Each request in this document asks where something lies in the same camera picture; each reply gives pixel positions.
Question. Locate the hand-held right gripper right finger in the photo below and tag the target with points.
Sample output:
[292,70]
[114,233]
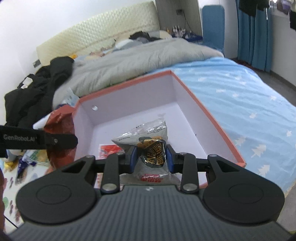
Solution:
[170,160]

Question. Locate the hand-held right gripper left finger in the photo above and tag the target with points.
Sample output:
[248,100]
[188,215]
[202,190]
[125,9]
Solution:
[133,160]

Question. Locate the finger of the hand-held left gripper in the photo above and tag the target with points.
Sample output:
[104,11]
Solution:
[64,141]

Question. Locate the clear orange snack packet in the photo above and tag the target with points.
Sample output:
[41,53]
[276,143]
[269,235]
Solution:
[62,118]

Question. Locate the white red-label snack packet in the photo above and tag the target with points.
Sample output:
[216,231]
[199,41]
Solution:
[108,149]

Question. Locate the silver black-label snack packet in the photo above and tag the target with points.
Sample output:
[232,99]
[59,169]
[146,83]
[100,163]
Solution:
[148,129]

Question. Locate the orange cardboard box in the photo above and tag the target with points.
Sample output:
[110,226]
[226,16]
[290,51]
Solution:
[185,120]

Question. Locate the white duck plush toy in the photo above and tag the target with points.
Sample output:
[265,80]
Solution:
[13,154]

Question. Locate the black jacket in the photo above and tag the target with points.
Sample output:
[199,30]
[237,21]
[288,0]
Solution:
[34,97]

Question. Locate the fruit print mat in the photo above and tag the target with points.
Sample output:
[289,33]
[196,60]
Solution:
[37,185]

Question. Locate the yellow pillow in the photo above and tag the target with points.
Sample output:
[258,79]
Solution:
[73,56]

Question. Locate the grey duvet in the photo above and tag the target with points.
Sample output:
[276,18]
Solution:
[138,62]

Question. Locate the light blue bed sheet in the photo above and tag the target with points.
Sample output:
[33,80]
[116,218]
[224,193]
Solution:
[242,92]

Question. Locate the cream quilted headboard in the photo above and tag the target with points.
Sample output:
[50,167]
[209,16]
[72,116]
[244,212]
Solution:
[92,30]

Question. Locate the black garment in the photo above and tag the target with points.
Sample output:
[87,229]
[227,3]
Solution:
[138,35]

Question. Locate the blue bedside clutter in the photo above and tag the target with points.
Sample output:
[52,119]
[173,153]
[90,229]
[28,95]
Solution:
[193,36]

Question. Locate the small bottles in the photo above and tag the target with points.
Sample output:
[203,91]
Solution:
[178,29]

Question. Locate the blue chair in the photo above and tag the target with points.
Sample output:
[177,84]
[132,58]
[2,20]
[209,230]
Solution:
[212,27]

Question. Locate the blue curtain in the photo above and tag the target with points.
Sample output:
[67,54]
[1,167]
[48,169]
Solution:
[254,41]

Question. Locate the dark hanging garment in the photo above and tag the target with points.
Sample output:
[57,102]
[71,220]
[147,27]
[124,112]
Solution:
[252,7]

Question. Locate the wall switch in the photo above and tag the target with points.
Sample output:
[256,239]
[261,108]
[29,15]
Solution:
[36,63]

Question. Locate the grey wall cabinet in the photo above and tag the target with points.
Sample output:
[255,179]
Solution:
[192,14]

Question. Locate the wall socket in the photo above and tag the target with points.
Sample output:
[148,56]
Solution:
[179,11]

